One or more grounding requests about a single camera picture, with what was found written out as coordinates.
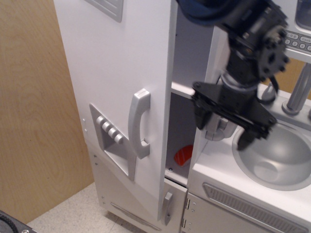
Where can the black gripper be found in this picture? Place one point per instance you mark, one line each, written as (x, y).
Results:
(242, 108)

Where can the silver fridge door handle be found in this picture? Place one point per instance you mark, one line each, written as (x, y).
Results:
(139, 105)

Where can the silver fridge door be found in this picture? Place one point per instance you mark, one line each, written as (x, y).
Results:
(109, 62)

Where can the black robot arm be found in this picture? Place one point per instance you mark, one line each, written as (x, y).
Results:
(256, 38)

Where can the grey toy telephone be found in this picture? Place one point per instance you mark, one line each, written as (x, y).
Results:
(219, 128)

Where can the red toy food item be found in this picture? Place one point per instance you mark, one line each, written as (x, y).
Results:
(183, 156)

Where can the round silver sink basin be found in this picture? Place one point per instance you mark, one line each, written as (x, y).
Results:
(280, 162)

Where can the white toy kitchen cabinet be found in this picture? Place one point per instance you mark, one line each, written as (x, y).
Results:
(201, 55)

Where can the grey toy faucet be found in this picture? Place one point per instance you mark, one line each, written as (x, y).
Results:
(295, 106)

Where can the brass door hinge upper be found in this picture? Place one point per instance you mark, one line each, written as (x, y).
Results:
(187, 203)

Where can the grey ice dispenser panel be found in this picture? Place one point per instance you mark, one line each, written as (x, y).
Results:
(113, 143)

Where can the toy microwave with keypad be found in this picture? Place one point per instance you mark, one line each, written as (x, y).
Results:
(298, 14)

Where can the silver lower freezer door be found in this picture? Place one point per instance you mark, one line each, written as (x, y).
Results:
(116, 197)

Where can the grey panel at top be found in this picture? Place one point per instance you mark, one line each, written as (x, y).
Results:
(112, 8)

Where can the black equipment corner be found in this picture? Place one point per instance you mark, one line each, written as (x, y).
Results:
(9, 224)

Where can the grey oven handle bar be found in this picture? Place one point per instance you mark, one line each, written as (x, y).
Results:
(260, 215)

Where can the silver lower door handle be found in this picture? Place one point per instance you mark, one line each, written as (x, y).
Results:
(166, 208)

